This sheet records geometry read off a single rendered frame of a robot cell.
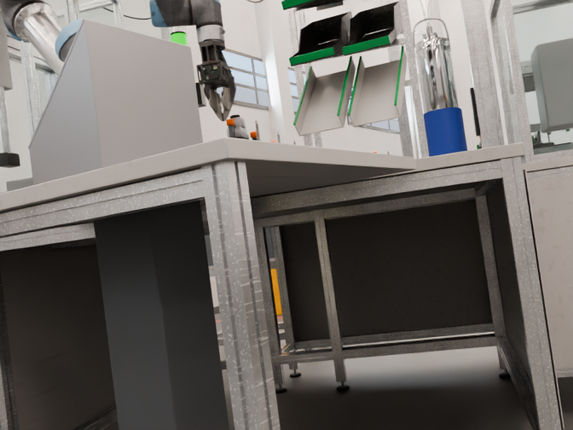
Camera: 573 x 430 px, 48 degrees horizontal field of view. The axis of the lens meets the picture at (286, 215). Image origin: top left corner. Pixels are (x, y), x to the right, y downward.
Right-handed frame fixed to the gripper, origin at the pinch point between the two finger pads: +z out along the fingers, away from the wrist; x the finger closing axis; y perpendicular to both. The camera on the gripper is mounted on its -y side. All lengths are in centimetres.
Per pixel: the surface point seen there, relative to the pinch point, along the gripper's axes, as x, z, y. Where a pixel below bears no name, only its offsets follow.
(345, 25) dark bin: 35.4, -23.4, -15.8
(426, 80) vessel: 56, -18, -85
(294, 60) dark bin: 21.5, -12.6, -2.9
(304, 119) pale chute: 21.4, 3.6, -6.3
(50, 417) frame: -74, 82, -12
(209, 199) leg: 24, 29, 84
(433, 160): 55, 22, 15
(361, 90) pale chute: 37.5, -3.0, -12.8
